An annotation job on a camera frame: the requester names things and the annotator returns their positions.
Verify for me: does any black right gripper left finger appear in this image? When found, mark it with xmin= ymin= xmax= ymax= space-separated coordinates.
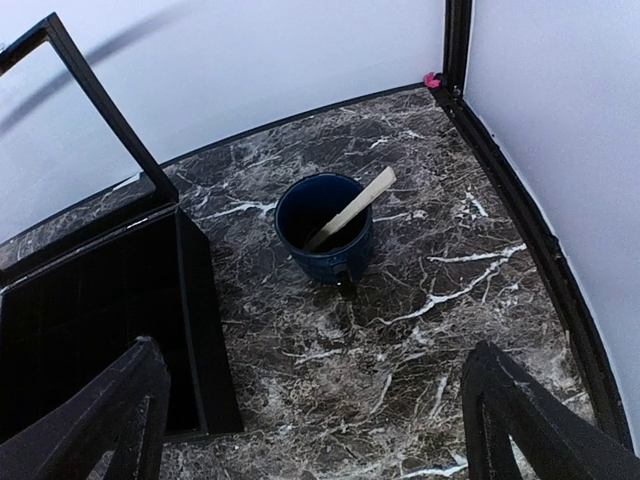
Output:
xmin=1 ymin=336 xmax=171 ymax=479

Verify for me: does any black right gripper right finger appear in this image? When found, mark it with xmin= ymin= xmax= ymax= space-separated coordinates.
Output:
xmin=461 ymin=341 xmax=639 ymax=479

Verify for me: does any black display case with lid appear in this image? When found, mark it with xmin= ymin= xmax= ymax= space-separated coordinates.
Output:
xmin=1 ymin=14 xmax=244 ymax=439

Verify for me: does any small pink red clip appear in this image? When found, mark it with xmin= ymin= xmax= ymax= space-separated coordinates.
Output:
xmin=423 ymin=72 xmax=442 ymax=89

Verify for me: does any dark blue mug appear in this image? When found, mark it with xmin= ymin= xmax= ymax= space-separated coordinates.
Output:
xmin=273 ymin=172 xmax=374 ymax=295

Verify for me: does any right black frame post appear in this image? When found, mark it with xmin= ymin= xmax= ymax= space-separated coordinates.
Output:
xmin=428 ymin=1 xmax=634 ymax=450

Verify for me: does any wooden stick in mug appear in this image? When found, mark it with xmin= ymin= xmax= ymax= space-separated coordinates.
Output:
xmin=304 ymin=167 xmax=396 ymax=252

